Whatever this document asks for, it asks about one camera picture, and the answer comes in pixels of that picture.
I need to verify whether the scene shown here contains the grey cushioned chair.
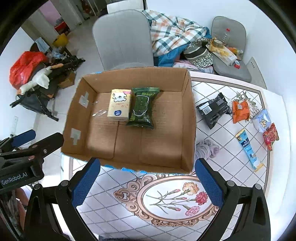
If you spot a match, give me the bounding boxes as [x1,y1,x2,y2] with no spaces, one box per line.
[210,16,251,82]

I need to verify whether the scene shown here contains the plaid blanket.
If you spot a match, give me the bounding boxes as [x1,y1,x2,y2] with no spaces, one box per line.
[142,9,210,57]

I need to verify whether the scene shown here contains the yellow bucket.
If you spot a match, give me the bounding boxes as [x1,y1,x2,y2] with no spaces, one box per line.
[53,33,69,48]

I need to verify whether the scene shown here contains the dark green snack packet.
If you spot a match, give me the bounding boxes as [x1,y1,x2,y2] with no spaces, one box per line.
[126,87,160,130]

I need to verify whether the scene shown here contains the orange snack packet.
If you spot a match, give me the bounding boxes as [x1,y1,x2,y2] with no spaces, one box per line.
[232,100,250,123]

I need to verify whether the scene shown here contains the red floral snack packet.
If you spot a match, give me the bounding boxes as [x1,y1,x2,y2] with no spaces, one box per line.
[263,123,280,151]

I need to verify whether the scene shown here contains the light blue tissue pack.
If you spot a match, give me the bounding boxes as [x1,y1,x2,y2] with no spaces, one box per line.
[252,109,271,133]

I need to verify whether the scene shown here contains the plastic bottle red cap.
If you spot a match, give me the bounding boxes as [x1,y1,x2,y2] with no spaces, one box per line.
[222,28,231,46]

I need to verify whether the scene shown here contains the open cardboard box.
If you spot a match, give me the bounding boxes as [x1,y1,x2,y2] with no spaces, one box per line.
[61,67,196,173]

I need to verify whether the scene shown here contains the black snack packet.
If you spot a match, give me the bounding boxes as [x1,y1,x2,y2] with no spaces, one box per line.
[196,93,232,129]

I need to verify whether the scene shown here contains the striped hat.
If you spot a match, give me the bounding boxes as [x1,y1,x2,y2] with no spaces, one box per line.
[183,43,213,68]

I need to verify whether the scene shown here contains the small brown cardboard box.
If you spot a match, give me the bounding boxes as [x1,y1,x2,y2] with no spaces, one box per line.
[58,71,76,89]

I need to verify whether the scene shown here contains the blue tube package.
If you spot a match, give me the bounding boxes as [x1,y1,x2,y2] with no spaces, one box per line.
[235,128,263,171]

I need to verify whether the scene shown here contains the white goose plush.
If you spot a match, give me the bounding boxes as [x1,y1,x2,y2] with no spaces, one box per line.
[16,63,64,95]

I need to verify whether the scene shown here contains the red plastic bag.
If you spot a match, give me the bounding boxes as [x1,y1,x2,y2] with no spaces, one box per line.
[9,51,49,90]

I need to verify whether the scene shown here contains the cream tissue pack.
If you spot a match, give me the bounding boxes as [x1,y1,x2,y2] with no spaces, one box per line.
[107,89,132,121]

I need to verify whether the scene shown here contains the yellow tissue box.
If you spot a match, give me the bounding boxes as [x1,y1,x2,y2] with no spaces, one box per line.
[206,44,237,66]

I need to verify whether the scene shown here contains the lilac cloth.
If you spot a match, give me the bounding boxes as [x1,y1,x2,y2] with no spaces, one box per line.
[195,140,220,160]

